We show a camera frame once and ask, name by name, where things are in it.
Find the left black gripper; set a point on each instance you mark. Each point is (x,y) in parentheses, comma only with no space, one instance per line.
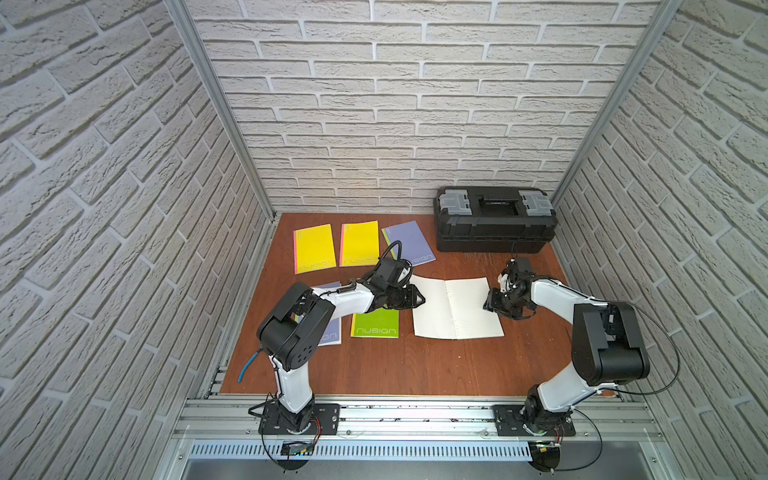
(402,295)

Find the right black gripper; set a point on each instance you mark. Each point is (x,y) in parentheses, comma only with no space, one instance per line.
(493,303)

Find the notebook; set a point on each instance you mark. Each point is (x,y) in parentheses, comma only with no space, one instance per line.
(453,310)
(332,335)
(314,249)
(359,244)
(415,246)
(381,323)

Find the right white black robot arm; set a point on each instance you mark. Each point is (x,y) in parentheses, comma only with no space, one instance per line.
(607,346)

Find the black plastic toolbox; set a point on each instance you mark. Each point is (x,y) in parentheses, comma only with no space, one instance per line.
(482,219)

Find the white ventilation grille strip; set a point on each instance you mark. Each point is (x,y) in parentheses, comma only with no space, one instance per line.
(368,450)

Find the blue handled pliers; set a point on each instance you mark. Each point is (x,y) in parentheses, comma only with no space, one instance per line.
(246,366)

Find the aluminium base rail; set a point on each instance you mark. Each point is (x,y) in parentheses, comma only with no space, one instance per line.
(428,418)

